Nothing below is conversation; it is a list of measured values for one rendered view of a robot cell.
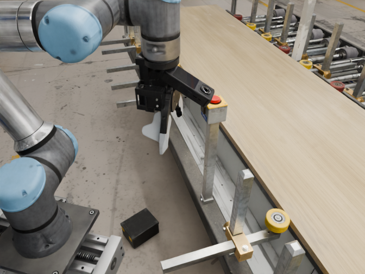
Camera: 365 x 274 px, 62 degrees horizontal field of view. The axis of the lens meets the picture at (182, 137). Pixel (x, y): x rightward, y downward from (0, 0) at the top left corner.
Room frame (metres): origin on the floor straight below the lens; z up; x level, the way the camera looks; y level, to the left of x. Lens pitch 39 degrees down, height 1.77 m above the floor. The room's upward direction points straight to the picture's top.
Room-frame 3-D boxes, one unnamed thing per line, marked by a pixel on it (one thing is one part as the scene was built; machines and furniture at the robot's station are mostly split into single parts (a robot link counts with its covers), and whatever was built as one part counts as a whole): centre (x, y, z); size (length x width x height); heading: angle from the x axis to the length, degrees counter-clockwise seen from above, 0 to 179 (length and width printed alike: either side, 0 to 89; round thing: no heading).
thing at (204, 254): (0.57, -0.14, 0.81); 0.44 x 0.03 x 0.04; 108
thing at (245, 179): (0.63, -0.19, 0.89); 0.04 x 0.04 x 0.48; 18
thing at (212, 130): (0.88, -0.11, 0.93); 0.05 x 0.05 x 0.45; 18
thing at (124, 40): (2.47, 0.48, 0.80); 0.44 x 0.03 x 0.04; 108
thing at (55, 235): (0.48, 0.38, 1.09); 0.15 x 0.15 x 0.10
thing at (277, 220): (0.63, -0.33, 0.85); 0.08 x 0.08 x 0.11
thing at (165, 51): (0.57, 0.04, 1.54); 0.08 x 0.08 x 0.05
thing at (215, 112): (0.88, -0.11, 1.18); 0.07 x 0.07 x 0.08; 18
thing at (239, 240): (0.61, -0.20, 0.81); 0.14 x 0.06 x 0.05; 18
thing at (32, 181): (0.49, 0.38, 1.21); 0.13 x 0.12 x 0.14; 173
